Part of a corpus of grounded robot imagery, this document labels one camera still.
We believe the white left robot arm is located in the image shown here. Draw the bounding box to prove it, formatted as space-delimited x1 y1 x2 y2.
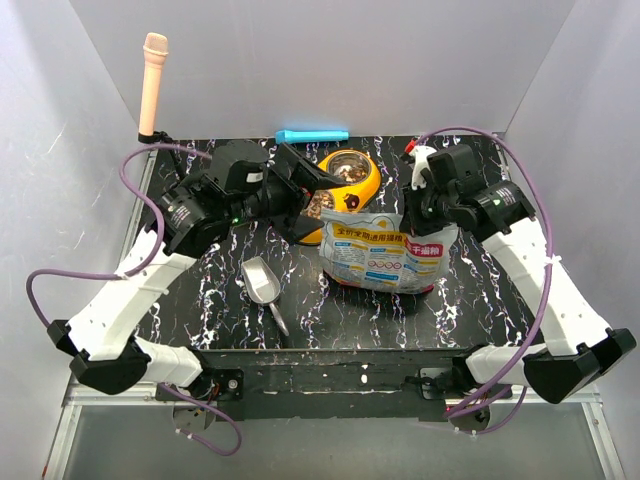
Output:
47 140 345 400

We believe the cyan flashlight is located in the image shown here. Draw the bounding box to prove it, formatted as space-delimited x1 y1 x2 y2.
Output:
274 130 350 145

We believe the pink white pet food bag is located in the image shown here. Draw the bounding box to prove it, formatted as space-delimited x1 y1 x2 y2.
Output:
319 209 459 295

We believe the pink microphone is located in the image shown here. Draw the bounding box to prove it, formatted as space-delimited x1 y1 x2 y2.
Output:
138 32 169 143

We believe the aluminium frame rail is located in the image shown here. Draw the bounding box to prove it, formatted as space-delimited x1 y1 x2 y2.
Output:
42 144 166 480

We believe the yellow double pet bowl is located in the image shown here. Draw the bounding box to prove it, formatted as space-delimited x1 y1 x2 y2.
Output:
303 149 381 219

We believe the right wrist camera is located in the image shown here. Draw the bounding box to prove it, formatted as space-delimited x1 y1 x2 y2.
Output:
405 141 487 195

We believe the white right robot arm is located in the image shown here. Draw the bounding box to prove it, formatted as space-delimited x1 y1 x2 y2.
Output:
401 181 637 404

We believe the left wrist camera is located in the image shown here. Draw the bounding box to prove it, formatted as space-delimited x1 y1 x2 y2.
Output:
211 139 269 193

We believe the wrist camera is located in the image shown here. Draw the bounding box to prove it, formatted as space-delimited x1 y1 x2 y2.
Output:
211 139 269 193
405 141 487 195

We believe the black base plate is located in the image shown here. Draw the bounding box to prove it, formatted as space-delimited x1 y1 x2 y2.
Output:
149 346 526 424

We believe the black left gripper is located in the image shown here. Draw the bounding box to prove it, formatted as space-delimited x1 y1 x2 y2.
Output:
230 146 347 244

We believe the silver metal scoop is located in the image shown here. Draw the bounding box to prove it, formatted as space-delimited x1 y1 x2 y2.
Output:
241 256 289 337

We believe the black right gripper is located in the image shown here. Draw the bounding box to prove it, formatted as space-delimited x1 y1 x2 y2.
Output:
400 177 457 237

